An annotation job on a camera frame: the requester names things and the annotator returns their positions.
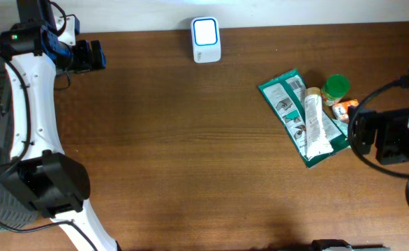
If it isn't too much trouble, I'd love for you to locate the light teal wipe sachet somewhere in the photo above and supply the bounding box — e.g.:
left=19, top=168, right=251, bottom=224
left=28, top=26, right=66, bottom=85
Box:
left=332, top=119, right=348, bottom=137

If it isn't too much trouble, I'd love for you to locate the orange small tissue pack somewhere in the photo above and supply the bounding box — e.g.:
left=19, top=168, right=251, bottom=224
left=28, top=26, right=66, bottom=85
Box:
left=332, top=99, right=359, bottom=123

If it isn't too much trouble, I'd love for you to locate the white printed tube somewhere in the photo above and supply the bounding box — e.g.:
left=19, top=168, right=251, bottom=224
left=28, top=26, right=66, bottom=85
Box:
left=304, top=87, right=333, bottom=160

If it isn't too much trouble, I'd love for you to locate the green lid small jar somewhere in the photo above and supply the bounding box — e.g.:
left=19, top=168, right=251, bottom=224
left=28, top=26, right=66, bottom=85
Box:
left=321, top=75, right=350, bottom=106

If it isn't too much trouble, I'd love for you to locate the green white wipes packet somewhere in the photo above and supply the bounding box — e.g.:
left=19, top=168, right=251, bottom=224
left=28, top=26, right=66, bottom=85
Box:
left=258, top=69, right=350, bottom=169

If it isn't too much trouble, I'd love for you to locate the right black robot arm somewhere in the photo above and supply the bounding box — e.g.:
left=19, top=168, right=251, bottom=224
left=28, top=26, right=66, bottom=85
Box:
left=311, top=149, right=409, bottom=250

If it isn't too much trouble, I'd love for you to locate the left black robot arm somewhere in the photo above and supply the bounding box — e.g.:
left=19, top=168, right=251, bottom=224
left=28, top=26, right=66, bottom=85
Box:
left=0, top=0, right=119, bottom=250

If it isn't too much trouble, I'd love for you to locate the white barcode scanner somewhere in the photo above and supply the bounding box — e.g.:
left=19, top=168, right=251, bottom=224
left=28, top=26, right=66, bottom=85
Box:
left=191, top=17, right=221, bottom=63

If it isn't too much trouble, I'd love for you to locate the left black camera cable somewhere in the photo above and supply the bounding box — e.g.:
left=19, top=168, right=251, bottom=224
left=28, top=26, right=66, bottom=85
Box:
left=0, top=55, right=99, bottom=251

